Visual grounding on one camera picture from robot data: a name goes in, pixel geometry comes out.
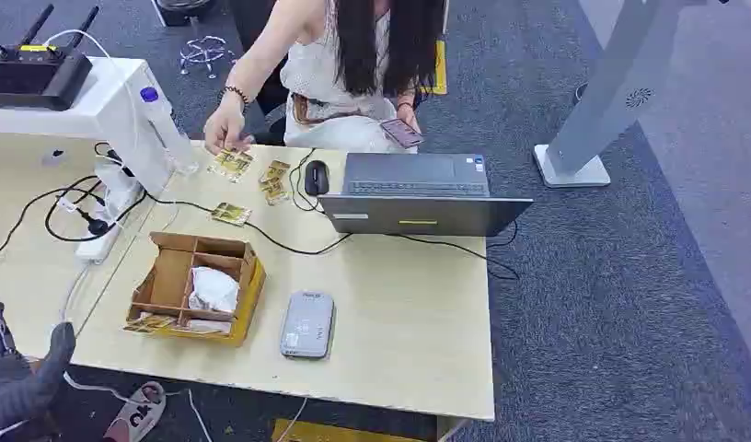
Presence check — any person's right hand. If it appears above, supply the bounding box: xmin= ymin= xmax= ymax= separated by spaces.
xmin=203 ymin=97 xmax=253 ymax=157

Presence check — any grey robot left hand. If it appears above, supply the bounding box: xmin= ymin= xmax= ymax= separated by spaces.
xmin=0 ymin=301 xmax=77 ymax=442

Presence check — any person's left hand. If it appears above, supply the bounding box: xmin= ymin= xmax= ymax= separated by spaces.
xmin=396 ymin=102 xmax=423 ymax=136

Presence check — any gold printed card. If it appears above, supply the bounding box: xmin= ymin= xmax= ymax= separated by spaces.
xmin=211 ymin=202 xmax=253 ymax=228
xmin=260 ymin=180 xmax=290 ymax=207
xmin=123 ymin=311 xmax=178 ymax=335
xmin=207 ymin=147 xmax=256 ymax=184
xmin=260 ymin=159 xmax=292 ymax=184

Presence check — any clear bottle blue cap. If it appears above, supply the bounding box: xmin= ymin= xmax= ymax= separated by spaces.
xmin=138 ymin=86 xmax=201 ymax=178

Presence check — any silver chair base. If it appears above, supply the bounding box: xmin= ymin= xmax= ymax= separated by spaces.
xmin=179 ymin=35 xmax=237 ymax=80

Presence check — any grey laptop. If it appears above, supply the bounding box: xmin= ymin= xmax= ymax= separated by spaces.
xmin=318 ymin=151 xmax=535 ymax=238

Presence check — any person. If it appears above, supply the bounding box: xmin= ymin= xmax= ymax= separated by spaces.
xmin=203 ymin=0 xmax=447 ymax=155

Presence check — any black computer mouse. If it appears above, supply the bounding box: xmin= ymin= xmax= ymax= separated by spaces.
xmin=303 ymin=159 xmax=331 ymax=198

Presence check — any white box stand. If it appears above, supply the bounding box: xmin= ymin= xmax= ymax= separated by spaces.
xmin=0 ymin=51 xmax=177 ymax=198

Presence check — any white power strip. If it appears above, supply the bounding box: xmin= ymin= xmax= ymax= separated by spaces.
xmin=75 ymin=157 xmax=146 ymax=266

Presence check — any black plug adapter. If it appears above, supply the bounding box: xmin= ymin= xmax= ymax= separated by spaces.
xmin=74 ymin=205 xmax=110 ymax=238

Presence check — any white crumpled paper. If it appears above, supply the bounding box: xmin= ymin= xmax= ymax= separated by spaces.
xmin=187 ymin=265 xmax=241 ymax=315

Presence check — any wooden divided card box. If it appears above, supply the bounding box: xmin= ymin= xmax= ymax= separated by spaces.
xmin=124 ymin=230 xmax=268 ymax=348

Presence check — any black router with antennas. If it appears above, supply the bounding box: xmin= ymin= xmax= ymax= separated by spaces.
xmin=0 ymin=4 xmax=101 ymax=113

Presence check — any grey flat power bank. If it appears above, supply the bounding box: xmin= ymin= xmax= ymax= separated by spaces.
xmin=279 ymin=290 xmax=337 ymax=360

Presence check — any yellow box under desk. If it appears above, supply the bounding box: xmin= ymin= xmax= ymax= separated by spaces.
xmin=271 ymin=418 xmax=439 ymax=442

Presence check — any dark bead bracelet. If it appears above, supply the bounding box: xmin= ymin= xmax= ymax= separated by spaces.
xmin=217 ymin=84 xmax=252 ymax=112

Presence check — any black mouse cable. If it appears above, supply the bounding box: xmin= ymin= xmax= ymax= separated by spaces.
xmin=288 ymin=147 xmax=326 ymax=215

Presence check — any white router cable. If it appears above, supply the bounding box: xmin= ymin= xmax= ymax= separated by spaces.
xmin=42 ymin=29 xmax=140 ymax=126

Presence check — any black power cable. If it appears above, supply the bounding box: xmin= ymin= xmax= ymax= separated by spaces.
xmin=0 ymin=174 xmax=521 ymax=282

